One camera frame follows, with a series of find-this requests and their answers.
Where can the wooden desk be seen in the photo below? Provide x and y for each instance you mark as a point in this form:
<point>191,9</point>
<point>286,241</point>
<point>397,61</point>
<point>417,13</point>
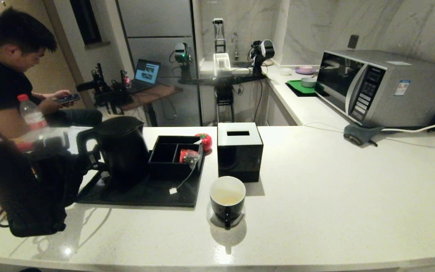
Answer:
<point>153,95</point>

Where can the printed white paper sheet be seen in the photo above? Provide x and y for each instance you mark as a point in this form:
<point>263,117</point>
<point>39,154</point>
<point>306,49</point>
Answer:
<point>74,132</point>

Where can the dark grey cloth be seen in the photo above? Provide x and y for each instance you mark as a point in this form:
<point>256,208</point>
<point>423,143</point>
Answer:
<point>357,133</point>

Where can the plastic water bottle red cap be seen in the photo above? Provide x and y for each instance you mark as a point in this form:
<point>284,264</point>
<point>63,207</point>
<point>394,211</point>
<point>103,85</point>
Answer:
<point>32,115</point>

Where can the black tissue box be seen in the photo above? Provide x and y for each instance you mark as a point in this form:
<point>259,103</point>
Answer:
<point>240,158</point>

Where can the dark window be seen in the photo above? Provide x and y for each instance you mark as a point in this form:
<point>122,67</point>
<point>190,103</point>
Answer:
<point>85,22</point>

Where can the open laptop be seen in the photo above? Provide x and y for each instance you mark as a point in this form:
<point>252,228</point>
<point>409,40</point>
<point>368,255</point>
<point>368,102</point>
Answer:
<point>147,72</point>

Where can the green tray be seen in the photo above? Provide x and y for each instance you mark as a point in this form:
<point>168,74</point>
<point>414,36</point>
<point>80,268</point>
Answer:
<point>296,86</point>

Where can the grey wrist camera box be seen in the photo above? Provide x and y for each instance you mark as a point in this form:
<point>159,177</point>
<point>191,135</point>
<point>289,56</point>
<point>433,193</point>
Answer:
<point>49,141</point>

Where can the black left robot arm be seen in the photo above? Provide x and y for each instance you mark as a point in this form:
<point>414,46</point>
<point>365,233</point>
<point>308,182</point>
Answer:
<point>21,189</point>

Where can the grey bowl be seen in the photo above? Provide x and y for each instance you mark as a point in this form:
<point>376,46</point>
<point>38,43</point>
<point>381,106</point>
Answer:
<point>308,82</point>

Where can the chrome faucet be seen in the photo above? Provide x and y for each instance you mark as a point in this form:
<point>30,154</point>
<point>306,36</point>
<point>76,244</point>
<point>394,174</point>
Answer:
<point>236,48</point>

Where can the purple plate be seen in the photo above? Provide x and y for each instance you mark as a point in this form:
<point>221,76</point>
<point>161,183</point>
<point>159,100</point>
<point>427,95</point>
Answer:
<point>305,70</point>

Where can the dark wall socket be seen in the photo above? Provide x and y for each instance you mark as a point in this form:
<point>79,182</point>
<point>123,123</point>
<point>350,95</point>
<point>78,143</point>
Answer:
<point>352,41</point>

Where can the small white bowl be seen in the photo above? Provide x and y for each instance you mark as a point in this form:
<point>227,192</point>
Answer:
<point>285,70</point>

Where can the red tea packet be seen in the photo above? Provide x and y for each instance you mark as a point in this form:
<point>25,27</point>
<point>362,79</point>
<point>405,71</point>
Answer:
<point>185,155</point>

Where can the black compartment organizer box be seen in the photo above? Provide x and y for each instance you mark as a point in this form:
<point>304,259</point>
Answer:
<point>164,155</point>

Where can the red tomato kitchen timer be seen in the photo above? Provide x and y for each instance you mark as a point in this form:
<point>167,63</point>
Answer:
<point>206,141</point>

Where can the black mug white inside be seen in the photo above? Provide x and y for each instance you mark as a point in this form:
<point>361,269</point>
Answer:
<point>227,211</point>

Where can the smartphone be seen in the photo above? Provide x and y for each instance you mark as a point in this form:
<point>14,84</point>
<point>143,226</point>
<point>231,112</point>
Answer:
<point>67,99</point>

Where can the black electric kettle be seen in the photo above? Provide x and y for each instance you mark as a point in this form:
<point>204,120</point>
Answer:
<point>125,151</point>

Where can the silver microwave oven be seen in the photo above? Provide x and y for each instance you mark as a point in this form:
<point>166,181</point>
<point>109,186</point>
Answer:
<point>410,96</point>

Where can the black serving tray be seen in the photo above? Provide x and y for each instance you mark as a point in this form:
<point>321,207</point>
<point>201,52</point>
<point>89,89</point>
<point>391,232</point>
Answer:
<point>142,196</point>

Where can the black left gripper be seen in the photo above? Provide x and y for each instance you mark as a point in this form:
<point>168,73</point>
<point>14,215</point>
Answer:
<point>64,162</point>

